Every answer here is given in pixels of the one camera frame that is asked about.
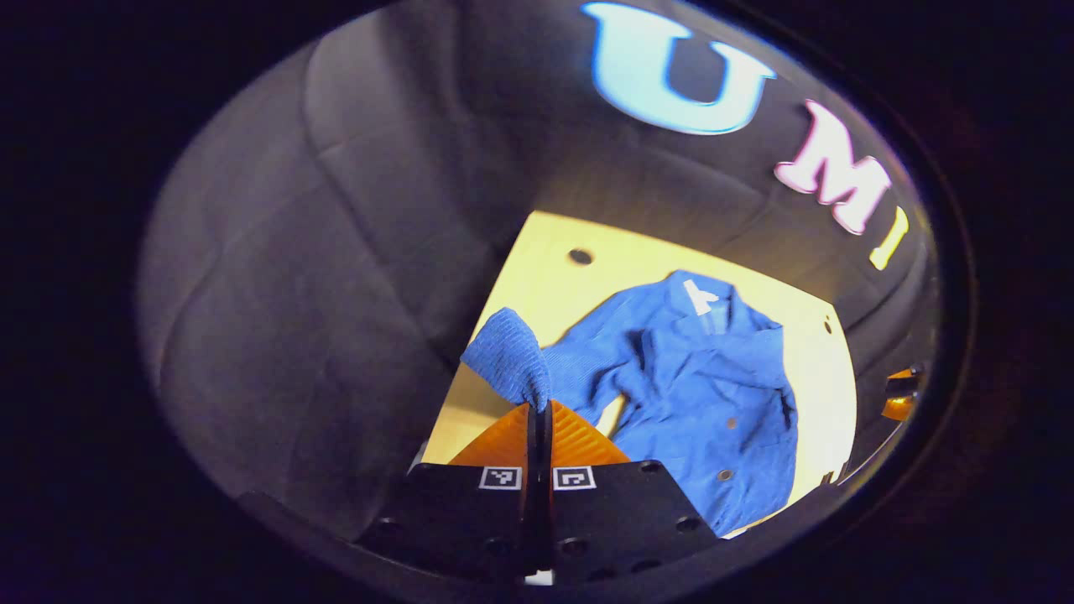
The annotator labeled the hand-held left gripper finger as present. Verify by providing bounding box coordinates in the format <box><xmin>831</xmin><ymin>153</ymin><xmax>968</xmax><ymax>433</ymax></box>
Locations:
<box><xmin>359</xmin><ymin>401</ymin><xmax>543</xmax><ymax>581</ymax></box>
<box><xmin>542</xmin><ymin>399</ymin><xmax>722</xmax><ymax>586</ymax></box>

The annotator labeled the blue corduroy jacket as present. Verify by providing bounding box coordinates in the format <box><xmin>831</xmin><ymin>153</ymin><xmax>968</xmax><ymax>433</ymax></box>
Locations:
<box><xmin>460</xmin><ymin>270</ymin><xmax>800</xmax><ymax>538</ymax></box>

